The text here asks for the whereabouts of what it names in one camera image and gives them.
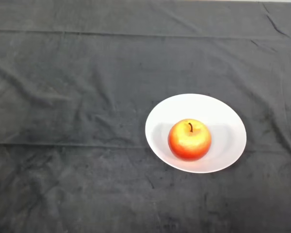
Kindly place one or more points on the white round plate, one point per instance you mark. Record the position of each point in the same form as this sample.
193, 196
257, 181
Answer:
223, 145

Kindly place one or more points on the red yellow apple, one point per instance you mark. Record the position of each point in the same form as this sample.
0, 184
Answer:
189, 143

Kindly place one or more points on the dark grey cloth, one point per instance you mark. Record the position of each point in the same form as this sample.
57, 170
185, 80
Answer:
63, 72

